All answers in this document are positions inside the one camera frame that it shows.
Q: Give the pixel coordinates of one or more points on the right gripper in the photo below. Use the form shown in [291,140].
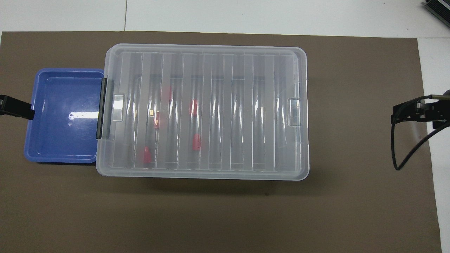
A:
[437,110]

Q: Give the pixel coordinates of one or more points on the clear plastic storage box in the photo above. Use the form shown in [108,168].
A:
[218,56]
[225,119]

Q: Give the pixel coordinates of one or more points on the red block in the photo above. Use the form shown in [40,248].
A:
[193,107]
[167,94]
[196,142]
[156,121]

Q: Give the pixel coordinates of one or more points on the black box latch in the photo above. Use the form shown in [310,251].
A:
[102,105]

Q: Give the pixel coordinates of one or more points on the black ribbed device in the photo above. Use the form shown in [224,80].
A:
[439,8]

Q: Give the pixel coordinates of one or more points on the blue plastic tray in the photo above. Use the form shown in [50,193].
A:
[63,140]

